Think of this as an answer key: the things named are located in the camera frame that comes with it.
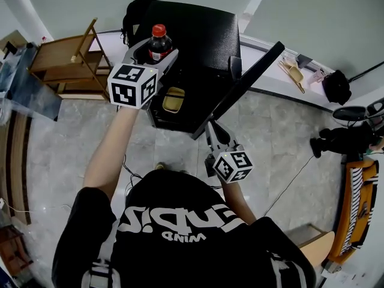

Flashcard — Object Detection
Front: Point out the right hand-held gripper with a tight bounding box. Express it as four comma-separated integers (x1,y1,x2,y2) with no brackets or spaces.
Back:
204,120,254,184

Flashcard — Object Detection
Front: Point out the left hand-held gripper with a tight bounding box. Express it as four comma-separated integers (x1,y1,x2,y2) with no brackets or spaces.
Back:
107,38,180,111

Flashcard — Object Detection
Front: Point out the dark drink bottle red cap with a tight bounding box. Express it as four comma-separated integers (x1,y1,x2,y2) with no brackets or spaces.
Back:
147,23,174,66

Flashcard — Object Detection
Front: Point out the black fridge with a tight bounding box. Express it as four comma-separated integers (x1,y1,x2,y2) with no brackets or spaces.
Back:
139,0,286,141

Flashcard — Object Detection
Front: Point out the person's left forearm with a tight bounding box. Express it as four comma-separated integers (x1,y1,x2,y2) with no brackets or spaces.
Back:
83,104,142,204

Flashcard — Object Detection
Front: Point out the person's right forearm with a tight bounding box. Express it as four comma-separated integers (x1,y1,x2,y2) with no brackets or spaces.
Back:
220,178,258,225

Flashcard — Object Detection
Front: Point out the black backpack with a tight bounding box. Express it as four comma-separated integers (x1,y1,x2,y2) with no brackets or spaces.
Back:
121,0,159,48

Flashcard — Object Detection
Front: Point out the yellow container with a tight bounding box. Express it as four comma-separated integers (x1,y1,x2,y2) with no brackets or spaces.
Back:
161,86,186,114

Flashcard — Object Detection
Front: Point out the wooden shelf rack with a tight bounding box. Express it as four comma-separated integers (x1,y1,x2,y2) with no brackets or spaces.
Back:
27,17,114,102

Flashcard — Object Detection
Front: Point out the beige wooden scoop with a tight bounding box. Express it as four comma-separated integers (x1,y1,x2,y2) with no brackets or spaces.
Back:
278,56,307,95

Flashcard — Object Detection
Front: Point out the person's black printed t-shirt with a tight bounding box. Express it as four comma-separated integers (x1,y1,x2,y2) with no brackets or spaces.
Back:
51,169,317,288

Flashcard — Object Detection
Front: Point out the small white box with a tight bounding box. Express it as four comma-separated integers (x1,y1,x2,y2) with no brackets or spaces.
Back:
308,70,327,85

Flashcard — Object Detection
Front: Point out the black bag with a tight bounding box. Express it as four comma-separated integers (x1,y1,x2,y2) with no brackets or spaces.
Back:
322,69,353,106

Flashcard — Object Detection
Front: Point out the clear plastic sheet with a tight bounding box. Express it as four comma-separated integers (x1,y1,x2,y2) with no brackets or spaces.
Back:
0,45,63,122

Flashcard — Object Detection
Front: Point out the wooden stool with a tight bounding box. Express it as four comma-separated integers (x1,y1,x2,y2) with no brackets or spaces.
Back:
287,224,336,270

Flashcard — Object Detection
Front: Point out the orange striped fabric chair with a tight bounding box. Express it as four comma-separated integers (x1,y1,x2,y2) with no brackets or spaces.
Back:
328,158,380,265

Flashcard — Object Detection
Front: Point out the brown wooden board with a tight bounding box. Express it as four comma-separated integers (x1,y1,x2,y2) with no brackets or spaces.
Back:
0,112,33,225

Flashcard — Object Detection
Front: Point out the black floor cable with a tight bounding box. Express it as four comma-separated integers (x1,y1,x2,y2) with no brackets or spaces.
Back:
263,154,316,218

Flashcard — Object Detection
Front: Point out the thin black cable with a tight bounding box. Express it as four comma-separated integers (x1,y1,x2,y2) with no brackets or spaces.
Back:
121,154,143,197

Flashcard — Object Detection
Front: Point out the black stand with cables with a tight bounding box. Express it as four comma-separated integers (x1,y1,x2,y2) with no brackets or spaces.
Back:
310,97,384,159

